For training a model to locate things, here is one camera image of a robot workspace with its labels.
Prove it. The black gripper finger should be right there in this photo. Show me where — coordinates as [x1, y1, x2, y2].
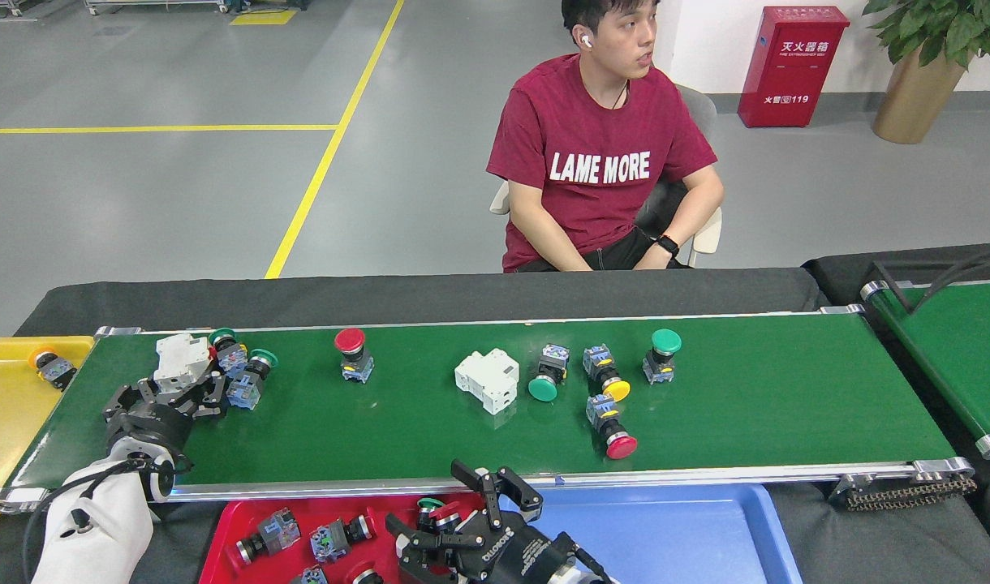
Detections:
[101, 378, 163, 424]
[385, 511, 486, 583]
[450, 458, 545, 534]
[181, 371, 230, 421]

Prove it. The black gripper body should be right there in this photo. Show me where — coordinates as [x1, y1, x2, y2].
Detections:
[105, 401, 196, 462]
[461, 522, 587, 584]

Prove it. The white circuit breaker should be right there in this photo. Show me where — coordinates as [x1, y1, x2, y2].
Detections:
[454, 348, 521, 415]
[153, 333, 214, 396]

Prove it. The yellow push button switch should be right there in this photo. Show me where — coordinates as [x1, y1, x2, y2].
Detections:
[28, 349, 78, 392]
[582, 343, 631, 403]

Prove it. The red plastic tray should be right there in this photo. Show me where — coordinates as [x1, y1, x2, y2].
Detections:
[199, 493, 504, 584]

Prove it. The yellow plastic tray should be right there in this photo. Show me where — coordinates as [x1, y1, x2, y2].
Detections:
[0, 336, 96, 540]

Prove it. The blue plastic tray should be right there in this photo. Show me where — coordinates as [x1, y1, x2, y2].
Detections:
[499, 484, 804, 584]

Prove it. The green conveyor belt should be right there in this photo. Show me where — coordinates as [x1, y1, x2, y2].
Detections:
[0, 304, 976, 516]
[860, 278, 990, 461]

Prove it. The person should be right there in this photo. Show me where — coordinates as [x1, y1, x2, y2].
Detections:
[485, 0, 725, 273]

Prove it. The grey office chair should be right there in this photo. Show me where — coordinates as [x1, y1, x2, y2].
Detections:
[489, 84, 723, 268]

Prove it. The red fire extinguisher box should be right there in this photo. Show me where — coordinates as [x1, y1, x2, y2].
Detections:
[737, 6, 851, 128]

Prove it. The potted plant gold pot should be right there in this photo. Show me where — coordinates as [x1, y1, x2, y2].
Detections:
[862, 0, 990, 145]

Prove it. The black drive chain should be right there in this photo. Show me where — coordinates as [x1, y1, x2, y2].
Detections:
[828, 474, 979, 513]

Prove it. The black cable bundle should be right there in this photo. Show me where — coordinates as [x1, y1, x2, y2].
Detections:
[872, 246, 990, 313]

